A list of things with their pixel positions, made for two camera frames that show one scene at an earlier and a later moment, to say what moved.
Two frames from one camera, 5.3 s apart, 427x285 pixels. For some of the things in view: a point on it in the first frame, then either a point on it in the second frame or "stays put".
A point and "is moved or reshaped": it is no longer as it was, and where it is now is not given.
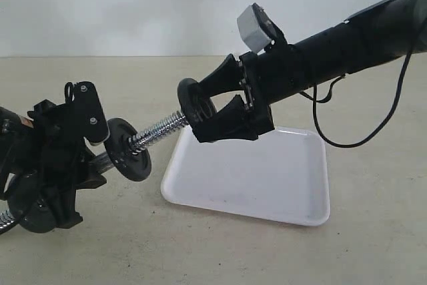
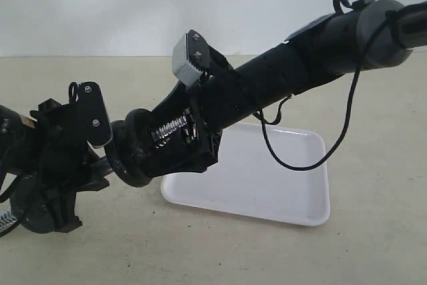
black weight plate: [33, 203] stays put
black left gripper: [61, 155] stays put
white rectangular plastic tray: [281, 176] stays put
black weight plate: [194, 101] is moved or reshaped
